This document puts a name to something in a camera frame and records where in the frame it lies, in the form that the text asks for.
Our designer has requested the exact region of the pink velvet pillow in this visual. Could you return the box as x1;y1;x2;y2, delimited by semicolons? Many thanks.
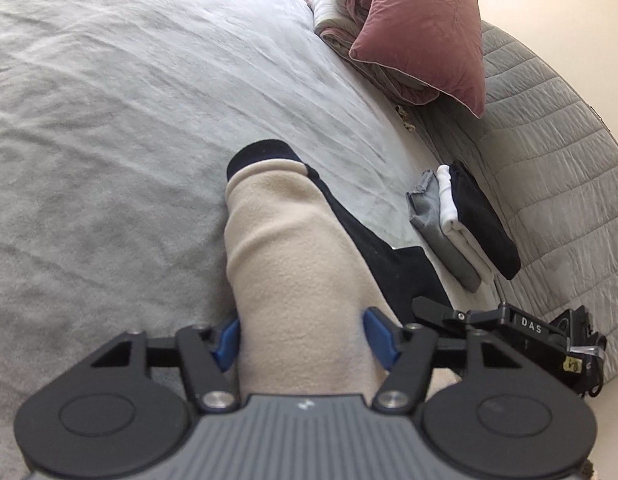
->
350;0;486;118

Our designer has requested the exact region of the folded white garment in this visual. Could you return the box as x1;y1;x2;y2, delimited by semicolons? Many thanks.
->
436;165;495;283

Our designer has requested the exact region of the beige black bear sweatshirt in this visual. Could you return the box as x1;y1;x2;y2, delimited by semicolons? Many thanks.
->
224;140;451;400

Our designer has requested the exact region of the grey quilted headboard cover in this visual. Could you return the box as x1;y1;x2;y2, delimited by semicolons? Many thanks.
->
417;24;618;378

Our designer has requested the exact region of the folded grey pink quilt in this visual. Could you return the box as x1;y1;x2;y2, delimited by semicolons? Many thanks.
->
308;0;439;105

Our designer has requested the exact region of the folded grey sweater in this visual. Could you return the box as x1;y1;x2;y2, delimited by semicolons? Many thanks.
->
407;169;482;292

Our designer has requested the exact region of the folded black garment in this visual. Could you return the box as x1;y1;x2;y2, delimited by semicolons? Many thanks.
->
449;160;522;281

